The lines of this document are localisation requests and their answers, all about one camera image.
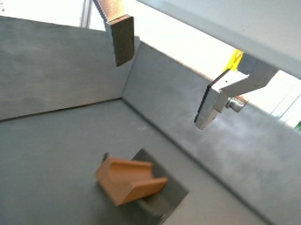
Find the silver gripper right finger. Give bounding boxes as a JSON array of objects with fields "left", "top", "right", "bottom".
[{"left": 194, "top": 54, "right": 279, "bottom": 130}]

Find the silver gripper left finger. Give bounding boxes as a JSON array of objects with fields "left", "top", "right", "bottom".
[{"left": 93, "top": 0, "right": 135, "bottom": 67}]

